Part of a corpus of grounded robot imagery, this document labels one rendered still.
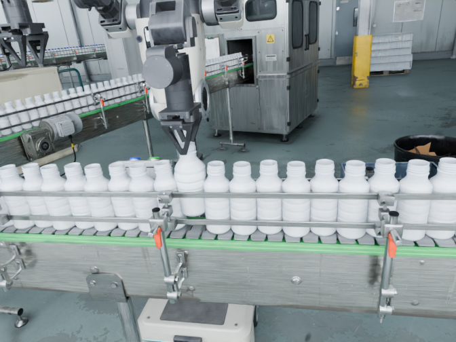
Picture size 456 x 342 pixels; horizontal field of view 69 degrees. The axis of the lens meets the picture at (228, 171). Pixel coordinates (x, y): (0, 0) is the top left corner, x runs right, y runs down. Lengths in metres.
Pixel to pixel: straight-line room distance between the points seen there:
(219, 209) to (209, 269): 0.15
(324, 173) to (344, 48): 12.10
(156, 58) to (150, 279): 0.53
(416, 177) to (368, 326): 1.35
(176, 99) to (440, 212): 0.57
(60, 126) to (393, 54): 9.02
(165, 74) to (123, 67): 6.11
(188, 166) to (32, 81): 4.31
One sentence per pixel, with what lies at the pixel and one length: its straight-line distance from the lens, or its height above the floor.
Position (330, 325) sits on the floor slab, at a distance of 1.96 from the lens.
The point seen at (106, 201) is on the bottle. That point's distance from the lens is 0.85.
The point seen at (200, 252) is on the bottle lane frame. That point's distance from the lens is 0.79.
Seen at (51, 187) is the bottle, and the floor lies 1.12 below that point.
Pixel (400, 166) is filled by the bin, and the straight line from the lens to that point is 1.34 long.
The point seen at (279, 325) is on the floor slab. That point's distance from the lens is 1.93.
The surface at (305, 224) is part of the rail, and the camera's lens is 0.73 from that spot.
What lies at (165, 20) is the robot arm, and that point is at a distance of 0.68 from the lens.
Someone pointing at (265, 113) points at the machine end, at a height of 0.39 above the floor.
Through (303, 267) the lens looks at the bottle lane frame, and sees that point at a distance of 0.78.
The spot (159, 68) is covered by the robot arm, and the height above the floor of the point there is 1.38.
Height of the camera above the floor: 1.43
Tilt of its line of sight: 23 degrees down
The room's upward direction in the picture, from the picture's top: 5 degrees counter-clockwise
